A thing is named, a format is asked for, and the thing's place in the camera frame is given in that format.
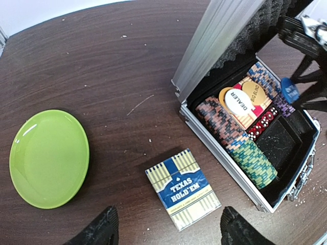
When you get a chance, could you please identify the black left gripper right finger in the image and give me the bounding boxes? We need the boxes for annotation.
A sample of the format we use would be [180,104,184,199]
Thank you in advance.
[220,206,274,245]

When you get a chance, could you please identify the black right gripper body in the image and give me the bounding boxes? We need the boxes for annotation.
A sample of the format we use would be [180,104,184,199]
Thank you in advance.
[277,1,326,59]

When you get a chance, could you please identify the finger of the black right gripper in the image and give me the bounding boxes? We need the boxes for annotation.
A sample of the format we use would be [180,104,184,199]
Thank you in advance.
[293,84,326,112]
[291,55,326,82]

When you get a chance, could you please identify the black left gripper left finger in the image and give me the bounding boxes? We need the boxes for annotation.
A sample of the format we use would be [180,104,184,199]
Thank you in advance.
[64,206,119,245]

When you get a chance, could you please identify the blue small blind button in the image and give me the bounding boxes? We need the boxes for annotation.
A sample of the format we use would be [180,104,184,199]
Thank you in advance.
[281,78,300,104]

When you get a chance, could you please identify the yellow big blind button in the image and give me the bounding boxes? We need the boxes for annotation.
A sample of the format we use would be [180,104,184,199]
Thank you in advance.
[242,81,265,106]

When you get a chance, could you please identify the red dice set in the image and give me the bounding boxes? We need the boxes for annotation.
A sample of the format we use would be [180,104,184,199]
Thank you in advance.
[247,106,278,141]

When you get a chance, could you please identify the blue Texas Hold'em card box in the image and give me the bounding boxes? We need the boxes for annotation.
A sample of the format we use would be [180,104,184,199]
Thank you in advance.
[145,149,221,231]

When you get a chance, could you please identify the purple chip stack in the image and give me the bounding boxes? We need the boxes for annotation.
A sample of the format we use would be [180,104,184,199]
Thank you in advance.
[273,94,295,117]

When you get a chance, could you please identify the blue beige chip stack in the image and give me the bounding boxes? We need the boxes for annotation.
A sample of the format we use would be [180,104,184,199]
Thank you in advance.
[247,61,281,100]

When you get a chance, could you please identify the green chip stack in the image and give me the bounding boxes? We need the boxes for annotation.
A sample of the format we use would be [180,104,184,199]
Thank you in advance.
[229,140,278,189]

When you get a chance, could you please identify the aluminium poker case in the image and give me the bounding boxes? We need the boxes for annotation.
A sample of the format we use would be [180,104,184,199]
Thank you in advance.
[172,1,326,213]

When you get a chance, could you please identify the red card box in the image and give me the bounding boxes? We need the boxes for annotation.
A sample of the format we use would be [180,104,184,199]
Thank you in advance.
[219,77,272,130]

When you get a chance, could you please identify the white dealer button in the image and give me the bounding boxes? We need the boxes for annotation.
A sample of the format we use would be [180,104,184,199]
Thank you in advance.
[224,88,253,116]

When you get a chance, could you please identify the green plate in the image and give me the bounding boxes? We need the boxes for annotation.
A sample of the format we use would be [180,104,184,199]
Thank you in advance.
[9,109,90,209]

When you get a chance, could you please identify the brown chip stack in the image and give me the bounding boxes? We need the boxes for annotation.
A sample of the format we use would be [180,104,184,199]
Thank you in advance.
[195,96,249,153]

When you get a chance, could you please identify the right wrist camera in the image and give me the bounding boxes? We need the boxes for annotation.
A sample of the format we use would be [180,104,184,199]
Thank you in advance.
[300,15,326,50]

